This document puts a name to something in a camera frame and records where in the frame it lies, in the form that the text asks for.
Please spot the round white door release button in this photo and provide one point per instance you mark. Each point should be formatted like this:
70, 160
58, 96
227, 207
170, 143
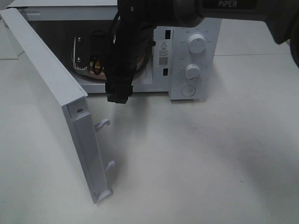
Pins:
188, 91

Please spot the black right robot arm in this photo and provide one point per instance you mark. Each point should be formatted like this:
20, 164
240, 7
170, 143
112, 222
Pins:
280, 16

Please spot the upper white power knob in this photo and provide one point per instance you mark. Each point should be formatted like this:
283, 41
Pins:
196, 43

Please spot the white microwave door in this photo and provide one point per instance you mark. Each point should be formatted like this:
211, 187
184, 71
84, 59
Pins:
62, 100

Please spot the white timer knob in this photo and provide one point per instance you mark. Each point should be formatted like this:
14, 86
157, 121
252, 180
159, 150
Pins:
192, 71

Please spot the white warning label sticker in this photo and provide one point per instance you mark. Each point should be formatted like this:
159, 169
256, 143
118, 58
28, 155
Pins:
163, 54

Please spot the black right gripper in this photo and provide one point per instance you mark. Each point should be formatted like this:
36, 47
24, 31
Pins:
136, 21

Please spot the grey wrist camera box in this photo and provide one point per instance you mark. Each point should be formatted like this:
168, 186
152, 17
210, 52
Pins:
81, 52

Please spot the toast sandwich with filling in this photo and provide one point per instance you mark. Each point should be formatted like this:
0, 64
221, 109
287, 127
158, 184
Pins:
95, 66

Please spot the white microwave oven body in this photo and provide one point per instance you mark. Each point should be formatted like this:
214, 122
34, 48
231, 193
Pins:
58, 22

